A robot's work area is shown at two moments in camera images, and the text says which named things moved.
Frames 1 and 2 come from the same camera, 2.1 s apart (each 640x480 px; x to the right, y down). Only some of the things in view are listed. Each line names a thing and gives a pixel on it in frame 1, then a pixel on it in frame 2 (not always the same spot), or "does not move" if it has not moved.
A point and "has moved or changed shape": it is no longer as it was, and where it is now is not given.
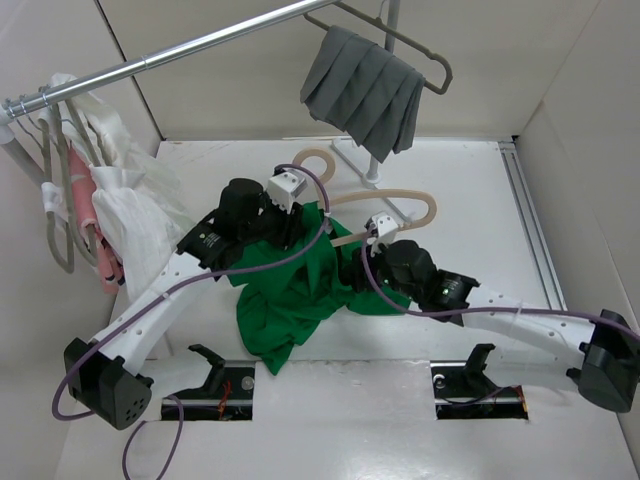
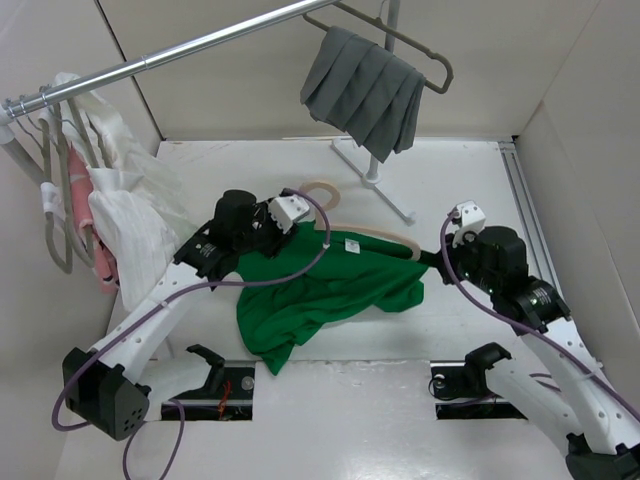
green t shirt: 278,306 does not move
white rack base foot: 370,177 does not move
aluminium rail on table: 537,226 does not move
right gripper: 355,274 → 469,240
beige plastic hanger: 418,196 has moved or changed shape
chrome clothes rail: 26,102 does not move
